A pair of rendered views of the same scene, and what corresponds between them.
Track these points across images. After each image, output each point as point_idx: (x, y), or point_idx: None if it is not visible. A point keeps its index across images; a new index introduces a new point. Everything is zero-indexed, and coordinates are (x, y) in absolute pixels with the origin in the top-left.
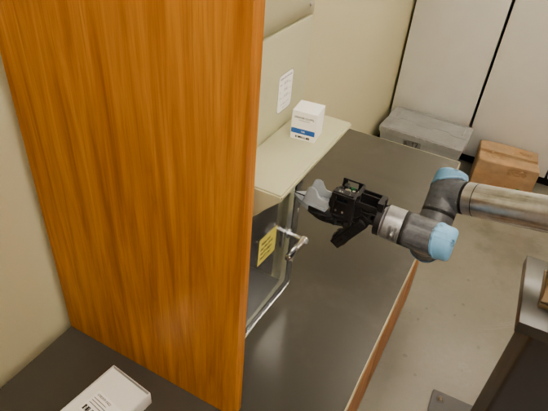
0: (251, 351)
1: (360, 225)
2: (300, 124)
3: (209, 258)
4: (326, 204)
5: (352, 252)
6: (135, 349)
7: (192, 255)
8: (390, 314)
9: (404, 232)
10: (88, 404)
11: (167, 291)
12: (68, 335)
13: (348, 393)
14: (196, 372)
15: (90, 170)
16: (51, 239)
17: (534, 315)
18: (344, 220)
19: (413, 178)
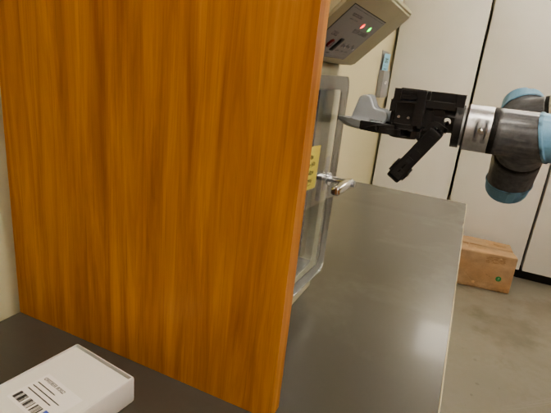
0: None
1: (433, 135)
2: None
3: (257, 68)
4: (384, 114)
5: (384, 257)
6: (114, 323)
7: (229, 76)
8: (453, 309)
9: (501, 123)
10: (25, 392)
11: (179, 174)
12: (13, 321)
13: (435, 389)
14: (212, 336)
15: None
16: (10, 146)
17: None
18: (412, 129)
19: (425, 211)
